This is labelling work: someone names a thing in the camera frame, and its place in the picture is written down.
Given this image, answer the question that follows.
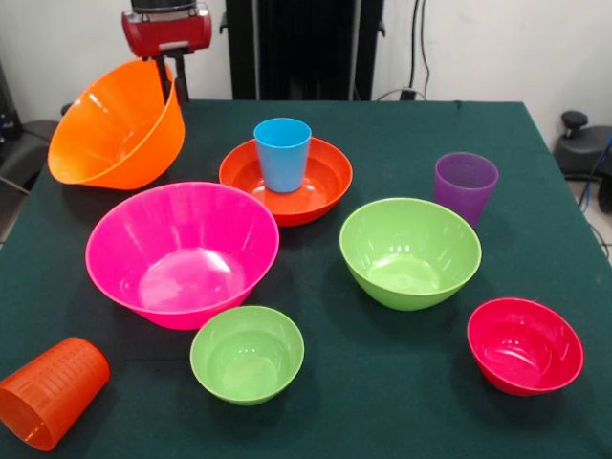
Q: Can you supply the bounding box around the red-orange cup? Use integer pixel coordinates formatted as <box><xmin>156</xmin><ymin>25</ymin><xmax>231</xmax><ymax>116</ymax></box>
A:
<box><xmin>0</xmin><ymin>337</ymin><xmax>111</xmax><ymax>452</ymax></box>

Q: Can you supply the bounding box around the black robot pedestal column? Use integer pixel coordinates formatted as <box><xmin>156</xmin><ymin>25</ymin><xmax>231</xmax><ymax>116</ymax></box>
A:
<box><xmin>219</xmin><ymin>0</ymin><xmax>386</xmax><ymax>101</ymax></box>

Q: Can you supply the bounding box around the blue cup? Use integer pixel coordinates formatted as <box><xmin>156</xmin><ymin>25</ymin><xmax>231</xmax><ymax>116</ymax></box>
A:
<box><xmin>252</xmin><ymin>118</ymin><xmax>313</xmax><ymax>194</ymax></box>

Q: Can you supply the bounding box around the small green bowl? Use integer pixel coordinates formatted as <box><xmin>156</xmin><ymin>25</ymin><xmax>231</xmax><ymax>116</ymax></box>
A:
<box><xmin>189</xmin><ymin>305</ymin><xmax>306</xmax><ymax>407</ymax></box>

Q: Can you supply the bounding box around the black wall cable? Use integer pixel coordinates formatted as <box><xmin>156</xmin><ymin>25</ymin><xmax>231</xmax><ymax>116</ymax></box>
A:
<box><xmin>408</xmin><ymin>0</ymin><xmax>432</xmax><ymax>98</ymax></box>

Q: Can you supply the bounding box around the small pink bowl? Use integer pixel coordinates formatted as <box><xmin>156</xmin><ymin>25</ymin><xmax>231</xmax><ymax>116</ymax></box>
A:
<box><xmin>467</xmin><ymin>297</ymin><xmax>585</xmax><ymax>398</ymax></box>

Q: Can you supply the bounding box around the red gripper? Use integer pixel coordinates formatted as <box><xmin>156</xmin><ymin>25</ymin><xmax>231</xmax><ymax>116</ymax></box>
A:
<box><xmin>120</xmin><ymin>3</ymin><xmax>213</xmax><ymax>105</ymax></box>

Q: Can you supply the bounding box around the large pink bowl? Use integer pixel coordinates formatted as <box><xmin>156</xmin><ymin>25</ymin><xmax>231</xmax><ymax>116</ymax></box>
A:
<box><xmin>85</xmin><ymin>181</ymin><xmax>281</xmax><ymax>331</ymax></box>

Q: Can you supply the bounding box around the large orange bowl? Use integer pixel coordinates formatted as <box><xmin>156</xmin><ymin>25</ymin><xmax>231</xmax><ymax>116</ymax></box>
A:
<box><xmin>47</xmin><ymin>59</ymin><xmax>186</xmax><ymax>191</ymax></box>

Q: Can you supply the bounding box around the large green bowl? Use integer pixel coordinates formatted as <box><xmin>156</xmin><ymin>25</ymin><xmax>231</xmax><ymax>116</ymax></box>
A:
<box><xmin>339</xmin><ymin>197</ymin><xmax>483</xmax><ymax>313</ymax></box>

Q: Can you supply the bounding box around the black pedestal leg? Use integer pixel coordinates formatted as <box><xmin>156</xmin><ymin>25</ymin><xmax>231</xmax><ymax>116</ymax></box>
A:
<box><xmin>0</xmin><ymin>119</ymin><xmax>63</xmax><ymax>192</ymax></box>
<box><xmin>553</xmin><ymin>110</ymin><xmax>612</xmax><ymax>214</ymax></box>

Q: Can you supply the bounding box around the purple cup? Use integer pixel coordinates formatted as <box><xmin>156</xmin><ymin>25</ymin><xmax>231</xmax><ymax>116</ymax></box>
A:
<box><xmin>433</xmin><ymin>151</ymin><xmax>500</xmax><ymax>229</ymax></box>

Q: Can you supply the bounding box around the dark green table cloth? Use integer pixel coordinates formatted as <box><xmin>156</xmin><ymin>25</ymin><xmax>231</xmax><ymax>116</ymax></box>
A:
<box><xmin>0</xmin><ymin>98</ymin><xmax>612</xmax><ymax>459</ymax></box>

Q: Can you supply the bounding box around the red-orange bowl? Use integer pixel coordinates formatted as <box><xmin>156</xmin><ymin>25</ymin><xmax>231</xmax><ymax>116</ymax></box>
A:
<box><xmin>218</xmin><ymin>137</ymin><xmax>354</xmax><ymax>228</ymax></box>

